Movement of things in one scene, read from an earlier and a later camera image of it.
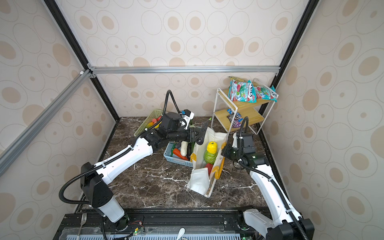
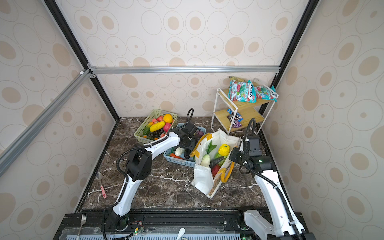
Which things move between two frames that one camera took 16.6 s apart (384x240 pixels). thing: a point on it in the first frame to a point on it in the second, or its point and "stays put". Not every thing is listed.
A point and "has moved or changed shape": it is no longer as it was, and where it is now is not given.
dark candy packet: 235,118 stays put
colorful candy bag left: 241,90 stays put
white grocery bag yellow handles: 208,159 has moved or changed shape
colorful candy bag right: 266,93 stays put
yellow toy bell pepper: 212,147 has moved or changed shape
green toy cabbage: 210,157 to 217,155
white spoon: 181,233 stays put
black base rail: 162,223 stays put
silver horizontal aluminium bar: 96,71 stays put
